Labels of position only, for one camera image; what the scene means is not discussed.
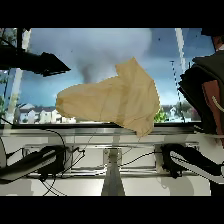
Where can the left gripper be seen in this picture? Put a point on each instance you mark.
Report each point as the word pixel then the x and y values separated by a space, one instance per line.
pixel 50 64

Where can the yellow garment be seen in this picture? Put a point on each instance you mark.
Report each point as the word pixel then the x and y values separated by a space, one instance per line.
pixel 116 96

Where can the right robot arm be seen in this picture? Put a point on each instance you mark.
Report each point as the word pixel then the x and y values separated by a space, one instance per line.
pixel 195 163

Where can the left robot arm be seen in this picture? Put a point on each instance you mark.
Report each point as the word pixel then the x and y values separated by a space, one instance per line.
pixel 20 60

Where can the black garment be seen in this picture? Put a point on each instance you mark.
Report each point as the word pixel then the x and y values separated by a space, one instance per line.
pixel 200 73

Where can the red-brown garment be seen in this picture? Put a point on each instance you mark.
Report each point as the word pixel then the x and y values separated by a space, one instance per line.
pixel 213 100

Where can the person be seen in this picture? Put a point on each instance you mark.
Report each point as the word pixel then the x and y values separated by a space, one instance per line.
pixel 216 35

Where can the silver frame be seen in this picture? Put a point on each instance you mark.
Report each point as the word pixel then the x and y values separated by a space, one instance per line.
pixel 113 140

